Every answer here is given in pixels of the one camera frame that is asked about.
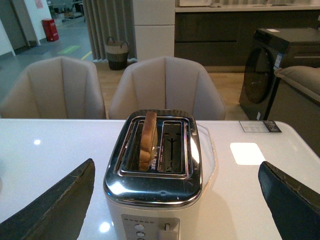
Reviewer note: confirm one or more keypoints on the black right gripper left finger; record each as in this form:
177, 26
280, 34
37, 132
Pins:
57, 214

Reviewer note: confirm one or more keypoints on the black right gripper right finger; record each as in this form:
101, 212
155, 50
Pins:
295, 208

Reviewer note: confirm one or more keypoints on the slice of bread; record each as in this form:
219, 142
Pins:
148, 141

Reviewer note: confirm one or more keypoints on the grey label sticker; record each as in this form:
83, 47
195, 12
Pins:
264, 126

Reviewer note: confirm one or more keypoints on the cream two-slot toaster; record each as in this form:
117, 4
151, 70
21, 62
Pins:
157, 203

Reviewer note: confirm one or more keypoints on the beige chair left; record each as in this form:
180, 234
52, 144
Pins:
55, 88

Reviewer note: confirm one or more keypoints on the beige chair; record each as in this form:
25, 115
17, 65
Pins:
167, 83
55, 88

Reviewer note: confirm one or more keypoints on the dark grey washing machine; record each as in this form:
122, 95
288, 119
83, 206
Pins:
274, 48

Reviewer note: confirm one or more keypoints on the beige chair right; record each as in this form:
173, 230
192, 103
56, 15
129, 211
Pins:
167, 83

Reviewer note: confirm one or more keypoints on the woven laundry basket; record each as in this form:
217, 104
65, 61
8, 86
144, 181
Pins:
117, 53

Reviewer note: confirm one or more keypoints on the dark kitchen counter cabinet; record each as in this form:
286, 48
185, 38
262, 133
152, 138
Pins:
225, 38

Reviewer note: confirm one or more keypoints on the red bin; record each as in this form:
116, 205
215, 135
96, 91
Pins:
50, 30

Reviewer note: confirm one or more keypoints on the grey curtain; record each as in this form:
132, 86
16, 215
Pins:
109, 18

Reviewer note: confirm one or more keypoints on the white tall cabinet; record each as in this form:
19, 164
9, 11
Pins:
154, 28

